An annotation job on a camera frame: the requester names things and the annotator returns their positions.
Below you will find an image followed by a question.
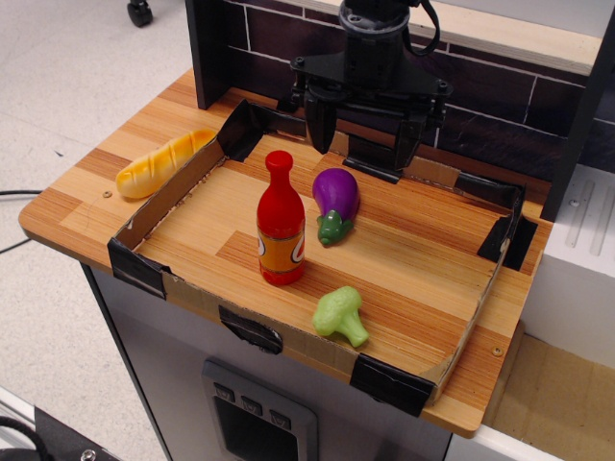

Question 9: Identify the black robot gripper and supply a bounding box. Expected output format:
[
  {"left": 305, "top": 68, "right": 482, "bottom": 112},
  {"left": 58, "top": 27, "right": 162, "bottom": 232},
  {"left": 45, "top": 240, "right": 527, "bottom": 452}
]
[{"left": 291, "top": 1, "right": 452, "bottom": 171}]

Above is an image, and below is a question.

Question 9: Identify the black floor cable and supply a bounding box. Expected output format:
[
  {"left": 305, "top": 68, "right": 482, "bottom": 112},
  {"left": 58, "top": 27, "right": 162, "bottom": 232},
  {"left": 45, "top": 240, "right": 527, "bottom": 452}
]
[{"left": 0, "top": 189, "right": 43, "bottom": 255}]

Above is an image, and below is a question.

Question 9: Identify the purple toy eggplant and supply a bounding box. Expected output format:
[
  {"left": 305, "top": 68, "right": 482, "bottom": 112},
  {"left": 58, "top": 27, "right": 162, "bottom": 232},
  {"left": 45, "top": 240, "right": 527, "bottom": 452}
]
[{"left": 312, "top": 168, "right": 360, "bottom": 246}]

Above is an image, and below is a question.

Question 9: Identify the cardboard fence with black tape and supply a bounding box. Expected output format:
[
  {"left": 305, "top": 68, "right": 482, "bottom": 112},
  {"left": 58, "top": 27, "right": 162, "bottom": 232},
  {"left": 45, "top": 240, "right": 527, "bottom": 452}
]
[{"left": 108, "top": 101, "right": 535, "bottom": 415}]

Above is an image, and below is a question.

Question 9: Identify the red hot sauce bottle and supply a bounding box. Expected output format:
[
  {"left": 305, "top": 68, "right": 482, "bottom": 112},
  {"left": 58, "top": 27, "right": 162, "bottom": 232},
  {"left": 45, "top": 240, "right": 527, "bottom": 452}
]
[{"left": 257, "top": 151, "right": 306, "bottom": 285}]

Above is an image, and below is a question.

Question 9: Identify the yellow toy bread loaf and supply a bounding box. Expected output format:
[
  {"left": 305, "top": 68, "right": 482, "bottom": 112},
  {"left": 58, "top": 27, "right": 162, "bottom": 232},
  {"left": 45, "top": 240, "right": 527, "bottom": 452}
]
[{"left": 115, "top": 129, "right": 216, "bottom": 199}]

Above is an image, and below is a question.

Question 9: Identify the white toy sink unit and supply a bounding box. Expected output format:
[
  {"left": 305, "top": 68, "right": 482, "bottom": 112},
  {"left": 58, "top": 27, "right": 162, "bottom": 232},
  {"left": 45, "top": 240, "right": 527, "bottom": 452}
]
[{"left": 522, "top": 165, "right": 615, "bottom": 368}]

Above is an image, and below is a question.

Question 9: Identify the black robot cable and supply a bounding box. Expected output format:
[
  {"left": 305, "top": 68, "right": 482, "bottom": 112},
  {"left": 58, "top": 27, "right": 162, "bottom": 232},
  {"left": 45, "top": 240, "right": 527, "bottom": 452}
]
[{"left": 406, "top": 0, "right": 442, "bottom": 58}]

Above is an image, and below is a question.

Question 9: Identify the black caster wheel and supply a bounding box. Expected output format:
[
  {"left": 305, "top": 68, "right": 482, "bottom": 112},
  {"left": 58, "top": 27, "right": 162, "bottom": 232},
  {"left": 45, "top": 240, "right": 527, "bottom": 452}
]
[{"left": 127, "top": 0, "right": 153, "bottom": 28}]

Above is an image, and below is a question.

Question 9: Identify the green toy broccoli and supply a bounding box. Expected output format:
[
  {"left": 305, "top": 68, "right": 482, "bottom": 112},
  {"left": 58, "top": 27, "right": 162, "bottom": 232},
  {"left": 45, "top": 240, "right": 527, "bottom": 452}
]
[{"left": 312, "top": 286, "right": 369, "bottom": 348}]

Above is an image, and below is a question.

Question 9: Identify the grey oven control panel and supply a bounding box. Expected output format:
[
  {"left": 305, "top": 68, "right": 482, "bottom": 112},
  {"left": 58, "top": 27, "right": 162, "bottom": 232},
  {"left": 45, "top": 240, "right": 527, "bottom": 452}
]
[{"left": 201, "top": 360, "right": 319, "bottom": 461}]

